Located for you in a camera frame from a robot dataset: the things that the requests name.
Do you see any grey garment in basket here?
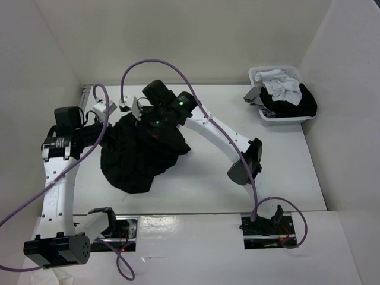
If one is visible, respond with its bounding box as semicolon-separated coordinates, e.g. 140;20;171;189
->
243;87;276;118

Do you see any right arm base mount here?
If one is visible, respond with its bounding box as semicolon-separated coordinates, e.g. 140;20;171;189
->
239;215;297;250

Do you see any purple cable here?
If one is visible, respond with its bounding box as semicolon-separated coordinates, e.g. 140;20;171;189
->
120;58;309;249
0;84;135;281

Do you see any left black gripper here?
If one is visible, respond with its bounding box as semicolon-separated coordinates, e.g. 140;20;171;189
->
77;112;136;154

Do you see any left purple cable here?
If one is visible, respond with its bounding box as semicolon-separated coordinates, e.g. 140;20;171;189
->
0;84;135;281

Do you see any white plastic laundry basket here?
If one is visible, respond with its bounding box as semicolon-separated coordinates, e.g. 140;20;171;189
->
248;65;314;126

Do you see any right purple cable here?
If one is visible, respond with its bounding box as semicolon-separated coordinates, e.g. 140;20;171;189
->
120;58;309;249

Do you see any black garment in basket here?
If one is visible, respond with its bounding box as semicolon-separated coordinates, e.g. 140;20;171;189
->
258;83;318;119

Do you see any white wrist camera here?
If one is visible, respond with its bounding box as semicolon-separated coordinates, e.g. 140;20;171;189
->
93;100;116;122
119;96;143;121

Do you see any black pleated skirt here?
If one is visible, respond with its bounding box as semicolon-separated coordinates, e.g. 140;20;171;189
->
100;114;191;194

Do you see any white garment in basket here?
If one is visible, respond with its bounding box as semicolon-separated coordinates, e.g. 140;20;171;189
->
255;69;302;106

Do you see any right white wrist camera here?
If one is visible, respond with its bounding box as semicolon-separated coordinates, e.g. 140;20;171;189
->
119;96;143;121

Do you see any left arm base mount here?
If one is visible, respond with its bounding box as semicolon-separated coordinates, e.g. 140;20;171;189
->
91;215;138;252

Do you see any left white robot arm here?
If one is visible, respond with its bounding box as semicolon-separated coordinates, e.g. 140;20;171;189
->
23;107;118;269

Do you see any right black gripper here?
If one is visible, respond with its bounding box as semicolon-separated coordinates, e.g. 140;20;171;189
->
130;104;167;140

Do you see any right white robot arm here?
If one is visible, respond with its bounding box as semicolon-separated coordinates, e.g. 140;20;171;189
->
140;80;283;233

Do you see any crumpled white tissue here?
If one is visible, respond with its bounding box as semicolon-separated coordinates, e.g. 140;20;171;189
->
30;269;74;285

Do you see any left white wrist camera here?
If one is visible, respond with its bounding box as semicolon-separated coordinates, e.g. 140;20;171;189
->
93;100;116;122

